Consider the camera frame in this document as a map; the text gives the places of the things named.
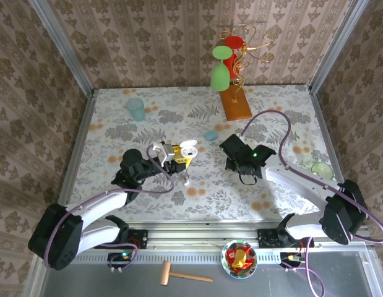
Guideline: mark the small black controller board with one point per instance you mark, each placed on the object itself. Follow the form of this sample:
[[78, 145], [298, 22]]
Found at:
[[118, 257]]

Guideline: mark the red wrapped candy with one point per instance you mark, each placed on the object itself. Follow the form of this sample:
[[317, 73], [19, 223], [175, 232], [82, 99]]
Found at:
[[248, 253], [232, 254]]

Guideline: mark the green wine glass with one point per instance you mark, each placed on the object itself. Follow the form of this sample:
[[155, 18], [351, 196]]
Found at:
[[220, 77]]

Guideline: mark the yellow wrapped candy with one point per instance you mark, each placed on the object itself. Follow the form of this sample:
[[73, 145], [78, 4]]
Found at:
[[238, 258]]

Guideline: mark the red wine glass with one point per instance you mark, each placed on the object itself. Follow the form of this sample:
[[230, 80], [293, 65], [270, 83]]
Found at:
[[234, 41]]

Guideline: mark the small wooden mallet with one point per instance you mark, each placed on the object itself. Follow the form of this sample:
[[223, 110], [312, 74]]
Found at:
[[165, 272]]

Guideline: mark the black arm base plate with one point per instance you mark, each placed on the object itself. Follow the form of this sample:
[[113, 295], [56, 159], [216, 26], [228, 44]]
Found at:
[[141, 239], [267, 239]]

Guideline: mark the orange wooden rack base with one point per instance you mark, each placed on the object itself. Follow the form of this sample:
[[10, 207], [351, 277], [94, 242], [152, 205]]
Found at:
[[236, 106]]

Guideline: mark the green translucent round cup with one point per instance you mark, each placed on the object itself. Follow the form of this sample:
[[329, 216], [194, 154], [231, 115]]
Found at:
[[322, 168]]

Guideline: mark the aluminium frame post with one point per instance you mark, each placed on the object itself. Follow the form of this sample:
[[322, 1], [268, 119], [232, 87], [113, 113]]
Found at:
[[336, 43], [61, 43]]

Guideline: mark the teal translucent plastic cup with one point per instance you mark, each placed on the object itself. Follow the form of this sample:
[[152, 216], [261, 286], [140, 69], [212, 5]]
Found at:
[[136, 109]]

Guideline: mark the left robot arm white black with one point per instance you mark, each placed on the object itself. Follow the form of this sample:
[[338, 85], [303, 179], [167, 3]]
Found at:
[[98, 207]]

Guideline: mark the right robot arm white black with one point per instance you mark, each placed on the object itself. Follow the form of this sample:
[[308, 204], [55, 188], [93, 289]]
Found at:
[[302, 176]]

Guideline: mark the white earbud charging case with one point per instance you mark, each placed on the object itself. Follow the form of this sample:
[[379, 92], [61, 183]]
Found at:
[[188, 143]]

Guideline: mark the small light blue case cover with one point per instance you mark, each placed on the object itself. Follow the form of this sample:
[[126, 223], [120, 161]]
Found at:
[[211, 135]]

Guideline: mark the grey metal panel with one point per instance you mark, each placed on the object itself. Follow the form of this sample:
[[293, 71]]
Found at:
[[101, 283]]

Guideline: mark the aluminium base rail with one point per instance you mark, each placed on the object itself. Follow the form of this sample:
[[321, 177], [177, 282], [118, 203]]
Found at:
[[203, 239]]

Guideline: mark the aluminium table side rail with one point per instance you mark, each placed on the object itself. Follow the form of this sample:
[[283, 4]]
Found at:
[[79, 136], [323, 123]]

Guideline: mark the patterned bowl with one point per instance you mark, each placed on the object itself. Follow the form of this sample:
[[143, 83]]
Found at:
[[240, 274]]

